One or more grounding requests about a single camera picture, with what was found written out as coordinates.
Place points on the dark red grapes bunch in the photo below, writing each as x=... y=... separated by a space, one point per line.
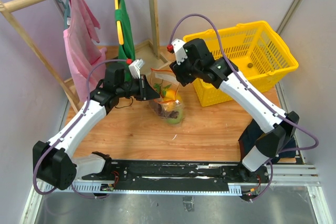
x=163 y=111

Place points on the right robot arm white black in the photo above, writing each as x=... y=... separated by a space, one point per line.
x=193 y=60

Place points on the wooden clothes rack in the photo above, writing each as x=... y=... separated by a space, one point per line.
x=152 y=43

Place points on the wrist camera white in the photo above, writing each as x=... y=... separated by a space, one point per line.
x=135 y=67
x=176 y=47

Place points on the dark navy cloth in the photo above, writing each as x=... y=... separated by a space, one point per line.
x=248 y=138

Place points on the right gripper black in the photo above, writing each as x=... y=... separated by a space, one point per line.
x=178 y=70

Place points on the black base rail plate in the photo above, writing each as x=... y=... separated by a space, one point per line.
x=177 y=177

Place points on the yellow plastic basket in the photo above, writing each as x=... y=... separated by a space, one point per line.
x=255 y=43

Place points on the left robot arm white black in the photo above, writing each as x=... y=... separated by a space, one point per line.
x=53 y=160

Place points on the green cabbage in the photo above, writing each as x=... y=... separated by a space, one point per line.
x=175 y=121

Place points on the orange yellow fruit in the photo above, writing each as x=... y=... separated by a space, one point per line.
x=170 y=94

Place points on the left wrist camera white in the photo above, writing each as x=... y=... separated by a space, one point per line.
x=135 y=67

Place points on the pink shirt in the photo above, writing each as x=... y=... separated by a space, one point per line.
x=82 y=54

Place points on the yellow hanger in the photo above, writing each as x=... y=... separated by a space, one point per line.
x=118 y=24

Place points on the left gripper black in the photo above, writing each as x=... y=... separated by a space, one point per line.
x=146 y=92

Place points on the green shirt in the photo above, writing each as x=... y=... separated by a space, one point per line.
x=126 y=51

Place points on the aluminium frame rail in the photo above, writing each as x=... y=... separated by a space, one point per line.
x=294 y=194

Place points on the teal hanger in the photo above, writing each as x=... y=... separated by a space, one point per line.
x=64 y=6

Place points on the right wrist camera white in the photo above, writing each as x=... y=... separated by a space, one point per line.
x=176 y=47

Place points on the clear zip top bag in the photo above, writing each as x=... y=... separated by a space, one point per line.
x=165 y=76

